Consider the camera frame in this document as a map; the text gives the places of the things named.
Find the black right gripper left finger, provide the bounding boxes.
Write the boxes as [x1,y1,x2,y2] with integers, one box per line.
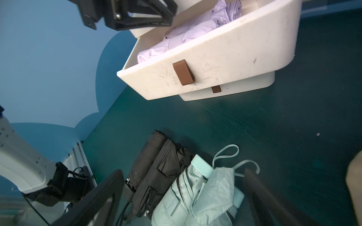
[52,169,124,226]

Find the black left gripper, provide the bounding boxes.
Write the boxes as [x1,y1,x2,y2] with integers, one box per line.
[69,0,178,31]

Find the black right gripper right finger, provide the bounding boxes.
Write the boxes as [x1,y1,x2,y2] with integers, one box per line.
[244,169,319,226]

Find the brown top drawer pull tab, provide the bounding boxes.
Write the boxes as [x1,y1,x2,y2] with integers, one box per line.
[173,60,195,86]

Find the brown drawer pull tab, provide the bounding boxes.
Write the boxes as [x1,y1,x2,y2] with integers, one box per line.
[173,60,195,86]
[212,85,221,93]

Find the white top drawer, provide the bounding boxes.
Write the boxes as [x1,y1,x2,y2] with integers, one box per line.
[117,1,302,100]

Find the white drawer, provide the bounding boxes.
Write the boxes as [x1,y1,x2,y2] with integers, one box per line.
[179,71,275,101]
[117,1,302,100]

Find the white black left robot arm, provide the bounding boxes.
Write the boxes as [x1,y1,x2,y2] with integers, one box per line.
[1,115,124,226]

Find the mint folded umbrella right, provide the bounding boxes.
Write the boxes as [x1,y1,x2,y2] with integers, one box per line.
[185,144,260,226]

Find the mint folded umbrella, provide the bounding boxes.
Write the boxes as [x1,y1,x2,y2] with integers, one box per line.
[151,154,214,226]
[185,144,260,226]

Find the mint folded umbrella left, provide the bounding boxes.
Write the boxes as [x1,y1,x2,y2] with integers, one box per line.
[151,154,214,226]

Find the black folded umbrella left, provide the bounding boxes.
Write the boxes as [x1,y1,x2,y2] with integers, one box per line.
[122,130,167,202]

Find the black folded umbrella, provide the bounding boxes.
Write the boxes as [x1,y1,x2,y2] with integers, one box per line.
[122,130,167,202]
[116,139,194,226]

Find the black folded umbrella right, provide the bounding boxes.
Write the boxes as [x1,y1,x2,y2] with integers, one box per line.
[116,139,194,226]

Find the brown middle drawer pull tab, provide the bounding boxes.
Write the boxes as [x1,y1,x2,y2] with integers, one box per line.
[212,85,221,93]

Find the white middle drawer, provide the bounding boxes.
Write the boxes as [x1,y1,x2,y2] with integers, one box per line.
[179,71,275,101]

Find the beige glove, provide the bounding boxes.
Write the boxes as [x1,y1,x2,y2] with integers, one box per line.
[346,151,362,226]

